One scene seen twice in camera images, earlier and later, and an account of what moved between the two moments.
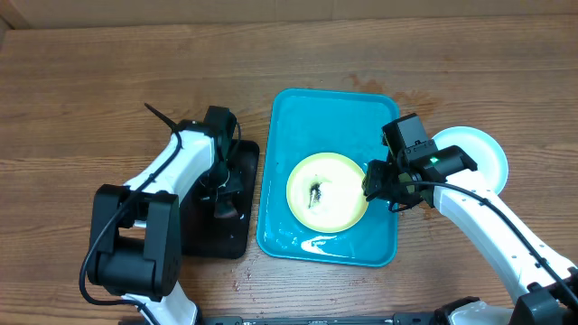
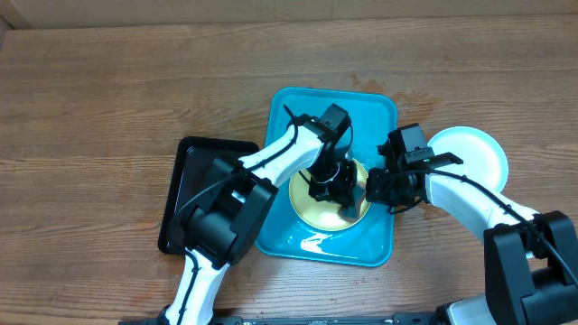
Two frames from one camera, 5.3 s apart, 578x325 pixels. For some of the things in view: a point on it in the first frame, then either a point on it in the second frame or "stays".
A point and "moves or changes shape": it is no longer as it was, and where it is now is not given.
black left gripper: x=203 y=196 → x=341 y=192
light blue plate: x=491 y=163 stays
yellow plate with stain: x=325 y=192 stays
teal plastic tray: x=302 y=123 stays
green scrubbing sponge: x=225 y=209 moves or changes shape
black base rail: x=407 y=319 stays
